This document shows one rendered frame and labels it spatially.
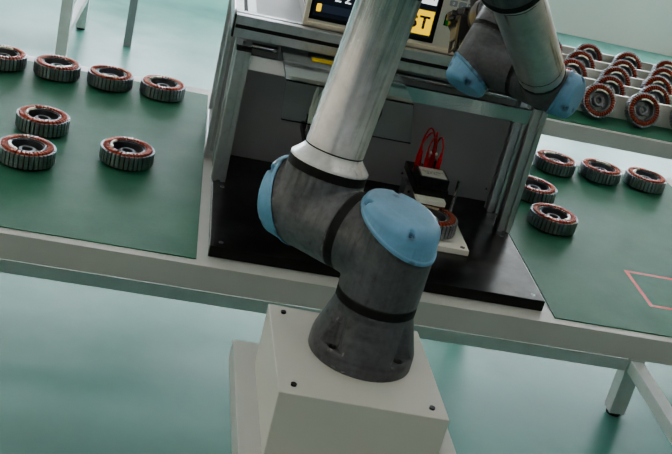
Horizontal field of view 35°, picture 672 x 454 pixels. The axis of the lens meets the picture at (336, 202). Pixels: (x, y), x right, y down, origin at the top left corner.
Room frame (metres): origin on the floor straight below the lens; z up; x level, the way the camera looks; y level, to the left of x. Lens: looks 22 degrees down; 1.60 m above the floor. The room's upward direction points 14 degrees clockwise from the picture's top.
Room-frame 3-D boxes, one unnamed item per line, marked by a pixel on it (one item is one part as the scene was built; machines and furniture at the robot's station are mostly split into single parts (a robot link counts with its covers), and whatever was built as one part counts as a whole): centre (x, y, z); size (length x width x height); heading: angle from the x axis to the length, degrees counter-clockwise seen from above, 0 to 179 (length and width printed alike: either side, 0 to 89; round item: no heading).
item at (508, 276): (2.02, -0.07, 0.76); 0.64 x 0.47 x 0.02; 100
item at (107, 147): (2.06, 0.45, 0.77); 0.11 x 0.11 x 0.04
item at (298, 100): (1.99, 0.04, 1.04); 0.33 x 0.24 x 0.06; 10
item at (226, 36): (2.34, 0.32, 0.91); 0.28 x 0.03 x 0.32; 10
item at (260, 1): (2.32, -0.02, 1.09); 0.68 x 0.44 x 0.05; 100
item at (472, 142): (2.25, -0.03, 0.92); 0.66 x 0.01 x 0.30; 100
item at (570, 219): (2.30, -0.49, 0.77); 0.11 x 0.11 x 0.04
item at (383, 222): (1.35, -0.08, 1.02); 0.13 x 0.12 x 0.14; 61
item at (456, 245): (2.02, -0.19, 0.78); 0.15 x 0.15 x 0.01; 10
